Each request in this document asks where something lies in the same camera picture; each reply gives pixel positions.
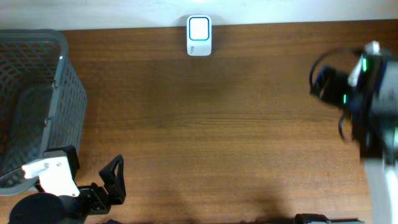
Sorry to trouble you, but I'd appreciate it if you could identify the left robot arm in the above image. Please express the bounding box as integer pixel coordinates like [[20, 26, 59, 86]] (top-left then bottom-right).
[[9, 155, 126, 224]]

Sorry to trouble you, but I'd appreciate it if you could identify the grey plastic basket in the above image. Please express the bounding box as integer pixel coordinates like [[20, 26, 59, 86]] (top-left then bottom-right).
[[1, 29, 87, 196]]

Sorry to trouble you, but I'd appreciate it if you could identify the white barcode scanner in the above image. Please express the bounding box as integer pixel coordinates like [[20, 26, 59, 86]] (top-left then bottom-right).
[[187, 15, 212, 57]]

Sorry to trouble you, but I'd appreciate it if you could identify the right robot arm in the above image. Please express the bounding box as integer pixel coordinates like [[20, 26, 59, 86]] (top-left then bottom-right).
[[308, 42, 397, 223]]

